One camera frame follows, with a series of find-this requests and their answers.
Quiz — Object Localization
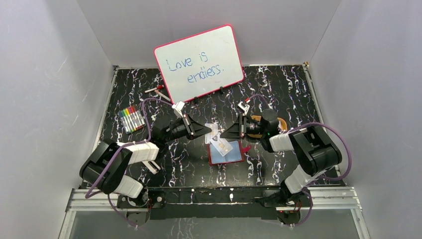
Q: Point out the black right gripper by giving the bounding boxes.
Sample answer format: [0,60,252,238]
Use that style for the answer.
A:
[220,114,267,139]

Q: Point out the red card holder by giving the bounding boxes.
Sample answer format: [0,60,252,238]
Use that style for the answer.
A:
[208,141,252,166]

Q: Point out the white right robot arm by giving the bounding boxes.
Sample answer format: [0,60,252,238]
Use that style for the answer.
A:
[220,109,342,207]

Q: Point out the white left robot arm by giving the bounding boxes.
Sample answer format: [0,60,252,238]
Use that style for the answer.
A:
[79,114,211,207]

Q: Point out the white marker pen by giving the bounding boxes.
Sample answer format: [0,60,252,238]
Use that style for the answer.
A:
[154,90,172,102]

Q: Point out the orange oval tray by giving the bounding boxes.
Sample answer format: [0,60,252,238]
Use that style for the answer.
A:
[247,115,288,138]

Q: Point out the red capped marker pen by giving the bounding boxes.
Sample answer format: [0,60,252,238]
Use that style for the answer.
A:
[144,85,164,93]

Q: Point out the pack of coloured markers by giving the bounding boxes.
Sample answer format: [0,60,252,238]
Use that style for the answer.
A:
[118,105,146,134]

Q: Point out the pink framed whiteboard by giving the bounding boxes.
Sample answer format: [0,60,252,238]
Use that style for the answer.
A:
[154,24,244,103]

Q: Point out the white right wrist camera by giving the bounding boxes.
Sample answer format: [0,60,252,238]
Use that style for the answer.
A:
[237,101,250,115]

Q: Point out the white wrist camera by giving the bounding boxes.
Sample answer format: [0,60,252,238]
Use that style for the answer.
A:
[172,101,185,118]
[237,101,250,115]

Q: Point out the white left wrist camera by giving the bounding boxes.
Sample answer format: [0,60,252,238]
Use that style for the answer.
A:
[172,101,185,118]

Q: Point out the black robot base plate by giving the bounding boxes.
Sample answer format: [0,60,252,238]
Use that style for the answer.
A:
[117,186,311,224]

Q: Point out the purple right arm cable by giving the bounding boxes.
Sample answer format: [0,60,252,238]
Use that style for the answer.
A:
[245,94,353,228]

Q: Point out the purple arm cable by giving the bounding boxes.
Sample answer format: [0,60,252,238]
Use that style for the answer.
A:
[85,97,175,228]
[245,94,353,228]

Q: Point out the aluminium frame rail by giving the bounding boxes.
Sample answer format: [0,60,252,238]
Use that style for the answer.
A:
[59,186,370,239]

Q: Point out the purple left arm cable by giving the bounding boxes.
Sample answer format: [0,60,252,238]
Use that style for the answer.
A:
[85,97,175,228]

